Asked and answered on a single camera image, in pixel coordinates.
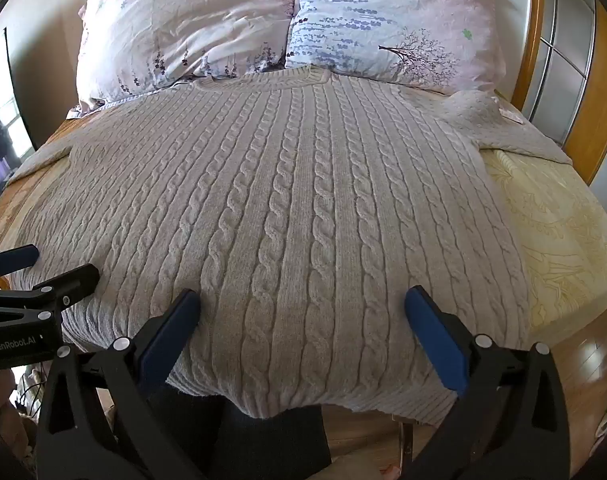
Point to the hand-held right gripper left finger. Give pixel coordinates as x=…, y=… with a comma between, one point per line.
x=171, y=340

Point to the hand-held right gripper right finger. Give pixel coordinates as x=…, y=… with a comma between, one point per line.
x=436, y=342

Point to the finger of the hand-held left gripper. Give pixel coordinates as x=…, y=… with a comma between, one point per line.
x=16, y=258
x=76, y=280

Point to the person's dark trousers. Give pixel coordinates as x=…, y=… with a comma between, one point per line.
x=273, y=445

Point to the pink pillow with purple flowers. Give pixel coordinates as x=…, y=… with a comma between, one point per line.
x=183, y=25

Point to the wooden framed glass door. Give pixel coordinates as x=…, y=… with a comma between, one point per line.
x=563, y=35

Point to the pink pillow with tree print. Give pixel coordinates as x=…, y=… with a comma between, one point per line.
x=383, y=10

